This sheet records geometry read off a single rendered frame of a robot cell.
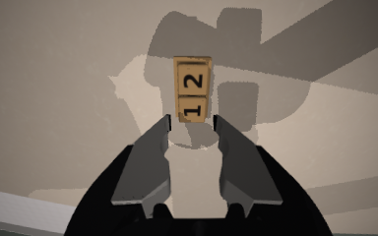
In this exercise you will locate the tan rectangular tray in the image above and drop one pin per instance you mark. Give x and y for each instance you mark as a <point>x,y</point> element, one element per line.
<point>176,61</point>

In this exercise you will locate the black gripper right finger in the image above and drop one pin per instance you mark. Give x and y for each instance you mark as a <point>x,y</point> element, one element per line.
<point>251,177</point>

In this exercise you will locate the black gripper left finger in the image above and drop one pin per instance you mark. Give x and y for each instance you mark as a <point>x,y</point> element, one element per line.
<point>129,187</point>

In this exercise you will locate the tan wooden cube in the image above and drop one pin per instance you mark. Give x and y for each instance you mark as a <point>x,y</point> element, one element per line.
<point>192,78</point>
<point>192,108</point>

